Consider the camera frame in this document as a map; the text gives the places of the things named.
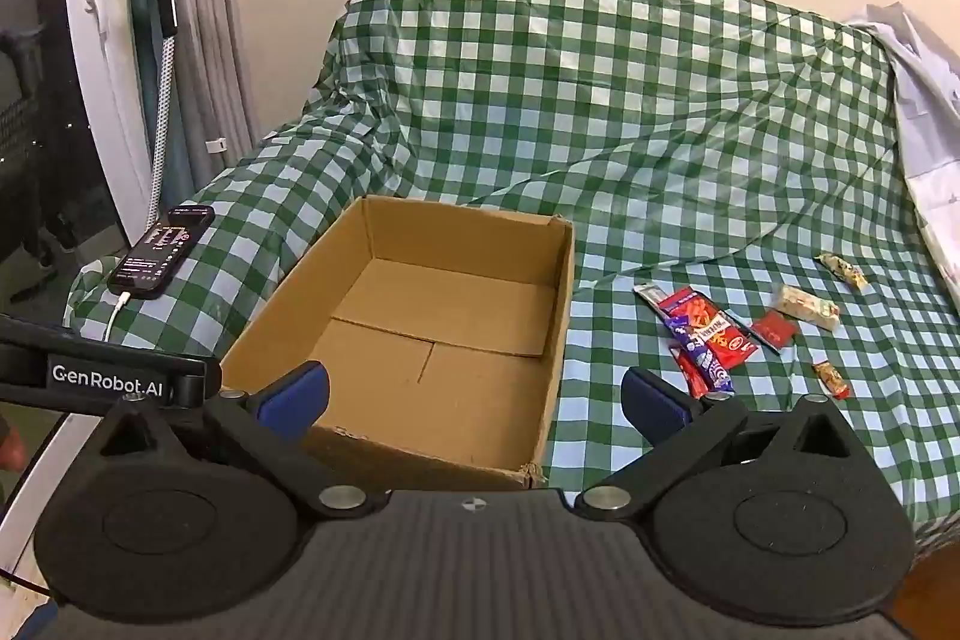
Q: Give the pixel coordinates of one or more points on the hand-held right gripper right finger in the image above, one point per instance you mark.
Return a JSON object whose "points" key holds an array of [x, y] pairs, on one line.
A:
{"points": [[652, 400]]}

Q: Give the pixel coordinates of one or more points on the cream snack bar packet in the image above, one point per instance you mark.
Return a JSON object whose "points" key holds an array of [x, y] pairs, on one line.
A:
{"points": [[810, 306]]}

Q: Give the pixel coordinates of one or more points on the grey curtain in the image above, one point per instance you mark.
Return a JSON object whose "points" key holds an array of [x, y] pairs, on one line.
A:
{"points": [[217, 48]]}

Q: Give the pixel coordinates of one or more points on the person's left hand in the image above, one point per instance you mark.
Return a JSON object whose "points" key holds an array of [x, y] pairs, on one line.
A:
{"points": [[10, 449]]}

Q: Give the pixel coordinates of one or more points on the brown cardboard box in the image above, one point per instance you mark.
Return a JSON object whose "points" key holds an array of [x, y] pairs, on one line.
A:
{"points": [[450, 310]]}

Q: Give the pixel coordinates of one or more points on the large red snack packet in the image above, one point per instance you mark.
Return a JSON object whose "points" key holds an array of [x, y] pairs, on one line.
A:
{"points": [[720, 332]]}

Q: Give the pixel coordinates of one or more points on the black snack bar packet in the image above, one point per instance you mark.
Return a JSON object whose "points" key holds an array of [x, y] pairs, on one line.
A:
{"points": [[765, 336]]}

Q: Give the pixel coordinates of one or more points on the small orange red packet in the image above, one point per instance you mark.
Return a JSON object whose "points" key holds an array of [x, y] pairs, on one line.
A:
{"points": [[831, 379]]}

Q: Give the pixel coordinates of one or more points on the black smartphone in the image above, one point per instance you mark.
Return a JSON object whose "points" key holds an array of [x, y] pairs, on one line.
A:
{"points": [[161, 250]]}

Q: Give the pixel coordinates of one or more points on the small red square packet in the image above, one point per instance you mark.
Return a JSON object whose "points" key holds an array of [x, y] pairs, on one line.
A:
{"points": [[781, 329]]}

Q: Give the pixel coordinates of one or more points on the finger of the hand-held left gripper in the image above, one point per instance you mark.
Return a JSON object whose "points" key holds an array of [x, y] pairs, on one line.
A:
{"points": [[112, 370]]}

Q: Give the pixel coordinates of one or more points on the green checkered cloth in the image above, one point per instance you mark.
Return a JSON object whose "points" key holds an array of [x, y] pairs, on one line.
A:
{"points": [[600, 123]]}

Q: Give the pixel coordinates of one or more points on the yellow cow print snack packet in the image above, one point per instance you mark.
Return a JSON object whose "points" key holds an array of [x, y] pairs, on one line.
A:
{"points": [[844, 271]]}

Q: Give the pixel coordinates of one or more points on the white curtain clip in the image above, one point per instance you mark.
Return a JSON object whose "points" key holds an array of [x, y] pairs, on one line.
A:
{"points": [[216, 144]]}

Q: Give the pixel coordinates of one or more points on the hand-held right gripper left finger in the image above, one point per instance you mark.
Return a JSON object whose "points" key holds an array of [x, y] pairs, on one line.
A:
{"points": [[300, 389]]}

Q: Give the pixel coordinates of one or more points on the silver snack packet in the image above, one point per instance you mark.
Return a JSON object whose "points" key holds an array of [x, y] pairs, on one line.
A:
{"points": [[651, 296]]}

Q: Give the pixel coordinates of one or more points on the white crumpled cloth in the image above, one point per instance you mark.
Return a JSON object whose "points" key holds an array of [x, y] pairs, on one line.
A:
{"points": [[930, 123]]}

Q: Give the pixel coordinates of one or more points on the white door frame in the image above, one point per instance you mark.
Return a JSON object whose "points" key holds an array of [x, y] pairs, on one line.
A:
{"points": [[97, 48]]}

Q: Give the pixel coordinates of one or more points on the purple candy packet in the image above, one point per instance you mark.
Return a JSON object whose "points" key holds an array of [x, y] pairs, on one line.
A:
{"points": [[701, 355]]}

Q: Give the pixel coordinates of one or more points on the thin red stick packet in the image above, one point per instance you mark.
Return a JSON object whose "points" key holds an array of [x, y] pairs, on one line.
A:
{"points": [[686, 379]]}

